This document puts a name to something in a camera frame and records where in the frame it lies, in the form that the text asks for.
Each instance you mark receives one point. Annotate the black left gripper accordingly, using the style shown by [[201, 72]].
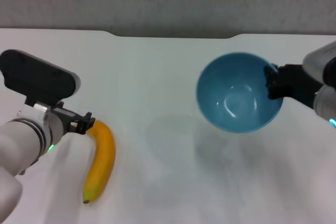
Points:
[[67, 120]]

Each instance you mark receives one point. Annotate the blue plastic bowl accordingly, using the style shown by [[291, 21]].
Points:
[[236, 98]]

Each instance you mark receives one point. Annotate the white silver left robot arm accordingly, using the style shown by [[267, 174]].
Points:
[[18, 142]]

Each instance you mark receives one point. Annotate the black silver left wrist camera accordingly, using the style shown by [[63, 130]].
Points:
[[36, 77]]

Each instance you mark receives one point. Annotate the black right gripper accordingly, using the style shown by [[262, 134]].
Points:
[[296, 82]]

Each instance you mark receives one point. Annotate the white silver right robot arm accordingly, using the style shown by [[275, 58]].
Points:
[[324, 61]]

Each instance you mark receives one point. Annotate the yellow banana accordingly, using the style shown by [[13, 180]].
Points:
[[103, 150]]

